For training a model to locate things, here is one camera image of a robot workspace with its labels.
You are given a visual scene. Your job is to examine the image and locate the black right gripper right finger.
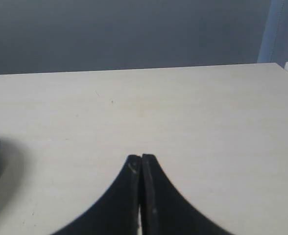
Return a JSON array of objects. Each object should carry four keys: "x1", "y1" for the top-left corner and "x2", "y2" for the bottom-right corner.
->
[{"x1": 142, "y1": 154, "x2": 222, "y2": 235}]

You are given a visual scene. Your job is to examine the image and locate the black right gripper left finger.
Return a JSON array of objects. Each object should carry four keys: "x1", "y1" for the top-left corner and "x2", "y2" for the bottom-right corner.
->
[{"x1": 55, "y1": 155, "x2": 141, "y2": 235}]

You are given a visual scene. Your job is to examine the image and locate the light blue curtain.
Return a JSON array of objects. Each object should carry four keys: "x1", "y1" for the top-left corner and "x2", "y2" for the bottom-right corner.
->
[{"x1": 257, "y1": 0, "x2": 288, "y2": 67}]

